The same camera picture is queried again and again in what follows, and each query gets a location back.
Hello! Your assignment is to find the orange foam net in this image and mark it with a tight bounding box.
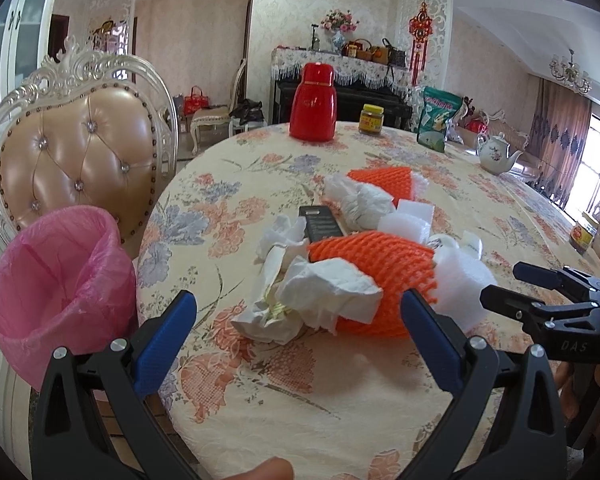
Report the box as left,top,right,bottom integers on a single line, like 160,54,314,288
309,231,437,339
347,167,416,206

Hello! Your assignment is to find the white foam sheet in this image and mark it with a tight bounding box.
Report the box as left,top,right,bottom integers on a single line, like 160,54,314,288
377,200,434,245

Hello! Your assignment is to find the white tissue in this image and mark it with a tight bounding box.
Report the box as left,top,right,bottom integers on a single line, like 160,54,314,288
275,257,384,335

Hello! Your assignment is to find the white paper bag roll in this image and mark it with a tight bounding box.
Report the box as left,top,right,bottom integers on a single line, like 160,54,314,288
230,214,309,344

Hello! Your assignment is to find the pink lined trash bin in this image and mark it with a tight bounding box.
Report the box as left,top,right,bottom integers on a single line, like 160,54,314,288
0,206,136,390

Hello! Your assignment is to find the right hand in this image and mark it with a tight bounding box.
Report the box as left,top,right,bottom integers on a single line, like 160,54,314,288
554,362,600,450

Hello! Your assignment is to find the left hand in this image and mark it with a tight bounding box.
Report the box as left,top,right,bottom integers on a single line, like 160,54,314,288
225,457,294,480

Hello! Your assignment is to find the white floral teapot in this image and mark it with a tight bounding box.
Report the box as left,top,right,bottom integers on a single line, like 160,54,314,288
476,132,522,176

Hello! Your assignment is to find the brown curtain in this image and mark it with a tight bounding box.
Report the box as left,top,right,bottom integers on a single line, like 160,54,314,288
527,79,592,208

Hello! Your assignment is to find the floral tablecloth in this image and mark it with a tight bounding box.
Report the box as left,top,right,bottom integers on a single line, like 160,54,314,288
136,121,600,480

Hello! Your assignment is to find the green snack bag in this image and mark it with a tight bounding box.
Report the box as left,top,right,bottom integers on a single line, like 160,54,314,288
416,87,463,153

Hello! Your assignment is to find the crystal chandelier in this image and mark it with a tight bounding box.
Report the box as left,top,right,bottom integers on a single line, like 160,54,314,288
548,48,592,96

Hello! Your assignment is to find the yellow lid glass jar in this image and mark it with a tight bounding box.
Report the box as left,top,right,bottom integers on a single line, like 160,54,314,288
358,104,384,134

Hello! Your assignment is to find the black handbag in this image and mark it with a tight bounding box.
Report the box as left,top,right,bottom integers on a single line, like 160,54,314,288
382,38,406,68

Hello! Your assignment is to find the red thermos jug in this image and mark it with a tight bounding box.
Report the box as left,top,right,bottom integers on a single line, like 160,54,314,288
289,62,337,143

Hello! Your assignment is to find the brown basket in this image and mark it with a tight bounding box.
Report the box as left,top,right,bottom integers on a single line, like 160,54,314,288
341,38,389,65

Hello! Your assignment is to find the red chinese knot ornament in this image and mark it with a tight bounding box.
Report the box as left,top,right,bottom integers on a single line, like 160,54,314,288
408,0,434,87

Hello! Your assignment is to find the ornate beige leather chair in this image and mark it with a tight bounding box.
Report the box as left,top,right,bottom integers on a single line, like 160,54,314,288
0,37,178,256

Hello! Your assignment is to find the floral lace piano cover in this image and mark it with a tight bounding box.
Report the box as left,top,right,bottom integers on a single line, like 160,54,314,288
271,48,411,96

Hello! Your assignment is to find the pink flower bouquet vase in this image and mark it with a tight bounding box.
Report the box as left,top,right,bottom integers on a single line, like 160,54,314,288
320,9,358,54

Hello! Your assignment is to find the red handbag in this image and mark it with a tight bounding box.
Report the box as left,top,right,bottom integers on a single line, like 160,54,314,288
183,86,210,116

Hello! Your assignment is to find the white cabinet wall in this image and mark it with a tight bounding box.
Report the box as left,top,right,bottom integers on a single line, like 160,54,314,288
0,0,55,102

